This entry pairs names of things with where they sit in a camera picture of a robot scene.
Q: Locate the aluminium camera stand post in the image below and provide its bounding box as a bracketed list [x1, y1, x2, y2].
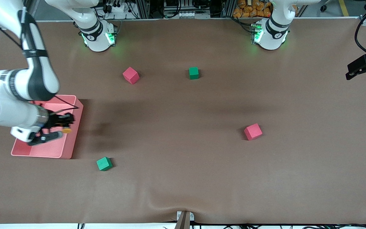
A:
[174, 211, 195, 229]

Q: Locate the brown table mat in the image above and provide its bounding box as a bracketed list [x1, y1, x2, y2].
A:
[0, 17, 366, 225]

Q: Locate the white connector block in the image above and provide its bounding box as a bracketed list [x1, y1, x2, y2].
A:
[176, 11, 200, 19]

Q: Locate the orange packages pile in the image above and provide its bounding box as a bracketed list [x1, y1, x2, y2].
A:
[233, 0, 273, 18]

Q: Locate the white power strip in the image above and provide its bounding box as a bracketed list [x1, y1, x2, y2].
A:
[106, 3, 128, 13]

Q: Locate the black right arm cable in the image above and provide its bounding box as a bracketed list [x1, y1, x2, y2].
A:
[0, 6, 79, 115]

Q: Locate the pink plastic tray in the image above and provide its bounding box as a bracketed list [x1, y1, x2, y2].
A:
[11, 94, 84, 159]

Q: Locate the pink foam cube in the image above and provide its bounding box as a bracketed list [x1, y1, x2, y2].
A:
[244, 123, 263, 141]
[122, 66, 140, 85]

